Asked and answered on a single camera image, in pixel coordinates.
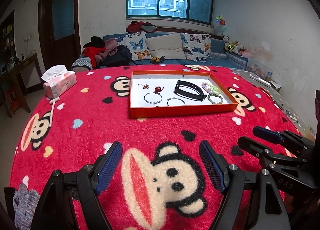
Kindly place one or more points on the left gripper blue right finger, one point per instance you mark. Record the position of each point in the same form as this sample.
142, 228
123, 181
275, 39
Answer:
215, 167

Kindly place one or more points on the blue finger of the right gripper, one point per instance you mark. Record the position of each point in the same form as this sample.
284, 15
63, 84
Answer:
268, 135
252, 147

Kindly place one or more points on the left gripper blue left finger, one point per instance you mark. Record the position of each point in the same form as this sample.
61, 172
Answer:
105, 167

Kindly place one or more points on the black smart wristband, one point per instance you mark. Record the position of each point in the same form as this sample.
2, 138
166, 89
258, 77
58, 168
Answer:
189, 90

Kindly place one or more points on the red monkey pattern blanket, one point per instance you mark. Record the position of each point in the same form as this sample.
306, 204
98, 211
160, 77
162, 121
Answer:
160, 182

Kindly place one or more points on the clear storage box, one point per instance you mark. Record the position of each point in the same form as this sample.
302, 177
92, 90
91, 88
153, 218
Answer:
261, 70

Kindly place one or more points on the grey knitted cloth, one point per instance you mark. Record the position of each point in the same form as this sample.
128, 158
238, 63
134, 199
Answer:
25, 202

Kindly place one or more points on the white plastic stick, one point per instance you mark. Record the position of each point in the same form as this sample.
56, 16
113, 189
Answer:
52, 103

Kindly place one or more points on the orange shallow tray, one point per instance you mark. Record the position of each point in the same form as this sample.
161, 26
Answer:
144, 103

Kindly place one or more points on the blue sofa bed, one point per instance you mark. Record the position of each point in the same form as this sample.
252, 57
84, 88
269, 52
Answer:
218, 57

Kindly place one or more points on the red charm ornament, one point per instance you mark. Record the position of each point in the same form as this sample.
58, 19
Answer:
158, 90

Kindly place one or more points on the small charm brooch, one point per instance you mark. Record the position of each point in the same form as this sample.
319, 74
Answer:
145, 86

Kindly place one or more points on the stuffed toys pile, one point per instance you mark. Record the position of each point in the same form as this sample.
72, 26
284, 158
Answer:
236, 48

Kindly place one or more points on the pink tissue pack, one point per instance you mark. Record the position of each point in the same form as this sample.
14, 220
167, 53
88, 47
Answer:
57, 80

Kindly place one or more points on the right butterfly pillow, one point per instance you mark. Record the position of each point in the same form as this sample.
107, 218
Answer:
196, 47

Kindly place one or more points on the butterfly pillow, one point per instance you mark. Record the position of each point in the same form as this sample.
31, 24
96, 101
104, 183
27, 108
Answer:
196, 47
136, 43

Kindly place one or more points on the black backpack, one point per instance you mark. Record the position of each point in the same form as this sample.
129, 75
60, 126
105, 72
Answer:
122, 57

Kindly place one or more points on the yellow toy truck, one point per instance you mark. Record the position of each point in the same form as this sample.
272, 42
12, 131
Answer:
157, 60

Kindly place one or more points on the pile of clothes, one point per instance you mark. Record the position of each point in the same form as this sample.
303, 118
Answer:
97, 50

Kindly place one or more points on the wooden side table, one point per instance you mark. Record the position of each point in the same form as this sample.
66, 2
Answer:
13, 89

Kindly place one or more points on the beige cushion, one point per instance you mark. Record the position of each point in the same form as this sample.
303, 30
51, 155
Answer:
168, 46

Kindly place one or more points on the colourful pinwheel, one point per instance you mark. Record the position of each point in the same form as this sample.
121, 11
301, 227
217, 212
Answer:
221, 22

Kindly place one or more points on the left butterfly pillow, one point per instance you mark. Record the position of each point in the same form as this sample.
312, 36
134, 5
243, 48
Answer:
136, 43

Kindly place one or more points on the dark display cabinet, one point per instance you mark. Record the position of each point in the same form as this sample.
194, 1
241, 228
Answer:
8, 52

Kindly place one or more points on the red bag on sill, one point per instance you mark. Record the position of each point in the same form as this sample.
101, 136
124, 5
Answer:
136, 26

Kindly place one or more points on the dark wooden door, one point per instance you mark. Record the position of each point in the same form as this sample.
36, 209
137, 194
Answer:
58, 26

